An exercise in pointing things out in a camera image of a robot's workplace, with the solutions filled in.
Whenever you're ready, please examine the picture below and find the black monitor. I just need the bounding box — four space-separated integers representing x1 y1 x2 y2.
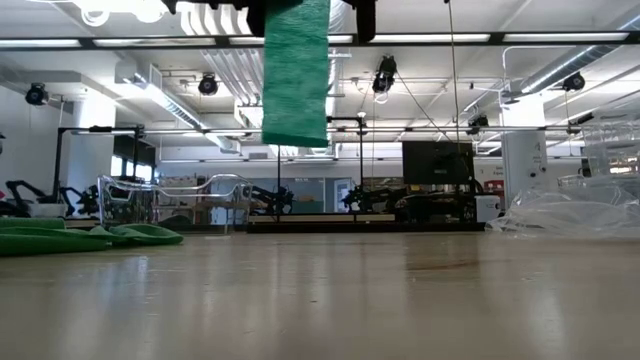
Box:
401 139 476 186

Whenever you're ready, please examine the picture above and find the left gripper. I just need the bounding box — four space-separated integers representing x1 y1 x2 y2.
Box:
162 0 267 39

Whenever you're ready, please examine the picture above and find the thin hanging cable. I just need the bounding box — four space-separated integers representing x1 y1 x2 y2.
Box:
443 0 461 151

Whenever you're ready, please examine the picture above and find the white box device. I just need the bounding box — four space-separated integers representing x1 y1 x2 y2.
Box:
474 194 502 224

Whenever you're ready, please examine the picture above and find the black background rig frame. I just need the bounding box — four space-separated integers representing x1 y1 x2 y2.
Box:
52 124 146 201

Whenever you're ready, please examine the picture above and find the green cloth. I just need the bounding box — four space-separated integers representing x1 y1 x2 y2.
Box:
0 216 185 258

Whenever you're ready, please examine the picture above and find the black overhead crossbar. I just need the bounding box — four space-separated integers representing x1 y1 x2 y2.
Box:
0 30 640 50

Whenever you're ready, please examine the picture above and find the clear plastic bag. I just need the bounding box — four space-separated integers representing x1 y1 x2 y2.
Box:
485 173 640 239

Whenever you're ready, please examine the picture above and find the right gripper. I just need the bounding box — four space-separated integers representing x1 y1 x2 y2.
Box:
342 0 378 44

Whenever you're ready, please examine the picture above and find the teal elastic bandage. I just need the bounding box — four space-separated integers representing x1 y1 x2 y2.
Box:
260 0 332 149

